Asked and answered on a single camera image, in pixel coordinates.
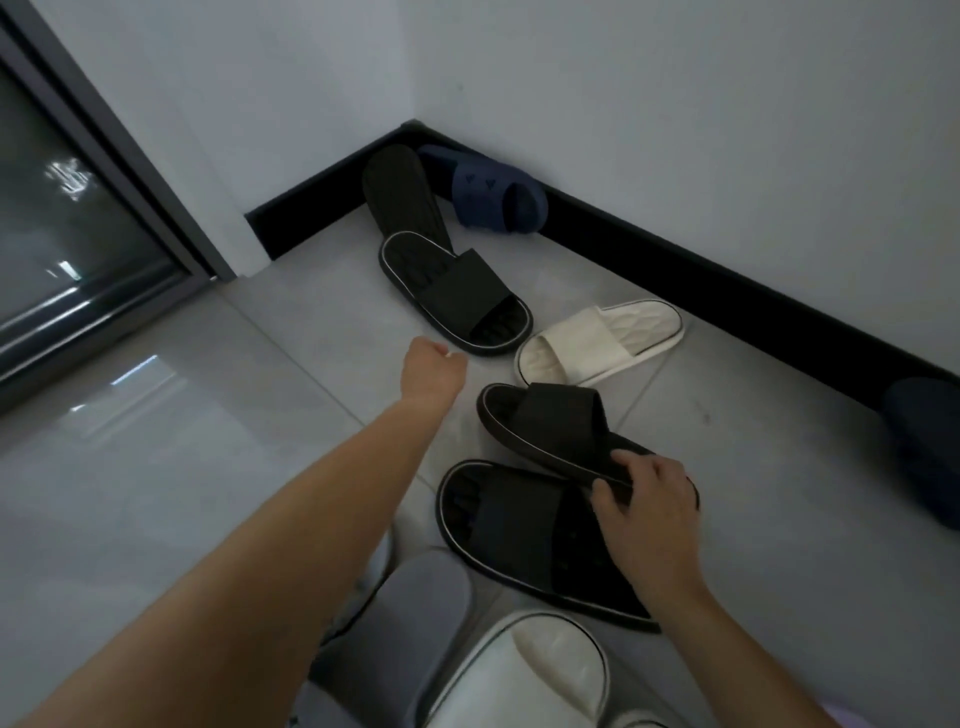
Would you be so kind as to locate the black slipper with white trim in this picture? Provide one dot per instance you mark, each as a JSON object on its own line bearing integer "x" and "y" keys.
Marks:
{"x": 461, "y": 289}
{"x": 555, "y": 424}
{"x": 517, "y": 540}

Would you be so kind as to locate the person's left fingers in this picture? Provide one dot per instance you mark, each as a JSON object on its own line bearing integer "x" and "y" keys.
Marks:
{"x": 456, "y": 364}

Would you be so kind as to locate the black baseboard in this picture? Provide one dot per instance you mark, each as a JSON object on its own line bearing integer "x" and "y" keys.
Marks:
{"x": 712, "y": 289}

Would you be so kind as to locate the person's left forearm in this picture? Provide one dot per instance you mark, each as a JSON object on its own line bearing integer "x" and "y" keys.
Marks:
{"x": 285, "y": 555}

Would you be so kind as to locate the person's right hand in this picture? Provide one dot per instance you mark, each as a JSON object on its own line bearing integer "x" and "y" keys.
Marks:
{"x": 656, "y": 525}

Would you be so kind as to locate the glass sliding door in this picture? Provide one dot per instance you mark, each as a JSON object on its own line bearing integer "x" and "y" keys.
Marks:
{"x": 67, "y": 225}

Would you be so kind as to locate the dark blue slipper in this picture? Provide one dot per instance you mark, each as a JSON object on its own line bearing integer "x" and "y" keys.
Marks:
{"x": 926, "y": 442}

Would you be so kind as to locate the white quilted slipper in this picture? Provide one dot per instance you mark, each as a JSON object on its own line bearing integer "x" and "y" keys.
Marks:
{"x": 532, "y": 667}
{"x": 600, "y": 337}

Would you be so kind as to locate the person's right thumb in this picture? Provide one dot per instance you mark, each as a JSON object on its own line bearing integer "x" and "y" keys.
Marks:
{"x": 611, "y": 495}

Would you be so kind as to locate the black slipper with ribbed sole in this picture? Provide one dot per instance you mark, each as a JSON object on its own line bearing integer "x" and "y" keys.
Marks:
{"x": 401, "y": 191}

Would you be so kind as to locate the person's left hand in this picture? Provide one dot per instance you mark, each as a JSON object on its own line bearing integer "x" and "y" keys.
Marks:
{"x": 427, "y": 371}

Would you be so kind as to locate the person's right forearm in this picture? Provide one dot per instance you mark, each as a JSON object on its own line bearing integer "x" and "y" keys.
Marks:
{"x": 742, "y": 660}

